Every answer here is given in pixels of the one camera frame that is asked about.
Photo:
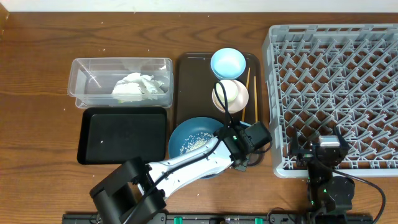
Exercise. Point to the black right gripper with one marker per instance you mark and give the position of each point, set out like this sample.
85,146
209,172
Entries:
305,156

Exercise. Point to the rice pile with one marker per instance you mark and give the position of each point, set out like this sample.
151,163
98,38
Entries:
195,141

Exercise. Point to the dark blue plate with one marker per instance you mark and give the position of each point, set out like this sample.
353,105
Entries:
186,130

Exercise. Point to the cream white cup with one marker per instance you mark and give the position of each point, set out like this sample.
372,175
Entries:
231,91

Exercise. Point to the white napkin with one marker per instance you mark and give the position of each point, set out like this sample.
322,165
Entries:
137,87

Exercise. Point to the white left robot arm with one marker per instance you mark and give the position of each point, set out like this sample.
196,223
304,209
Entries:
135,192

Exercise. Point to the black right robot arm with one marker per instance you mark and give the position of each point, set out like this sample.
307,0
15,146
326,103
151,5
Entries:
330,196

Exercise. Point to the grey dishwasher rack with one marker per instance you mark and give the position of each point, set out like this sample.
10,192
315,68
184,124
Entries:
344,76

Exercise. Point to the dark brown serving tray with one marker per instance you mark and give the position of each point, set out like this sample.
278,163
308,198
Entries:
194,85

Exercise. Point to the light blue bowl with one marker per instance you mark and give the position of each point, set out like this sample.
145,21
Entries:
228,64

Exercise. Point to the black tray bin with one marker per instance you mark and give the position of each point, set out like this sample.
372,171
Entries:
116,135

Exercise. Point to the clear plastic bin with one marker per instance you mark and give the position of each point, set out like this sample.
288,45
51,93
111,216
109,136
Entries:
92,80

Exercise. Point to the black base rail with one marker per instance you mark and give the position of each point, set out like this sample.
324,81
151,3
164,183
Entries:
163,218

